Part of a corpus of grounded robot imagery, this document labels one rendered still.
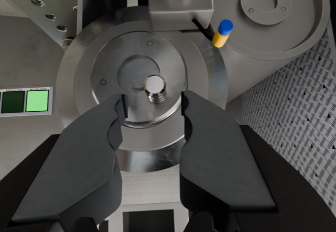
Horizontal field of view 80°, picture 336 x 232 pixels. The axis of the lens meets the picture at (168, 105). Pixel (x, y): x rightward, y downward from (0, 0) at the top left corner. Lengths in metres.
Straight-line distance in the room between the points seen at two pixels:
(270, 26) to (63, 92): 0.20
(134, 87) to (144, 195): 0.39
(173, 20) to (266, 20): 0.09
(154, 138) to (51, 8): 0.39
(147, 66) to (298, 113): 0.19
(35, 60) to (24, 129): 1.83
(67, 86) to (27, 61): 2.24
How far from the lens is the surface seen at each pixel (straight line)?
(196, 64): 0.18
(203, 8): 0.17
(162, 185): 0.51
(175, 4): 0.17
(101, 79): 0.16
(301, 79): 0.28
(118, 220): 0.55
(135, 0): 0.66
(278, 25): 0.23
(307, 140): 0.28
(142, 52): 0.16
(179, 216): 0.53
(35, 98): 0.60
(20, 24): 2.62
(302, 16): 0.25
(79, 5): 0.24
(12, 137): 0.63
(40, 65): 2.38
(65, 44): 0.60
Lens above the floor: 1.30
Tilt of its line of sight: 10 degrees down
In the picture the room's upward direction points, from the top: 177 degrees clockwise
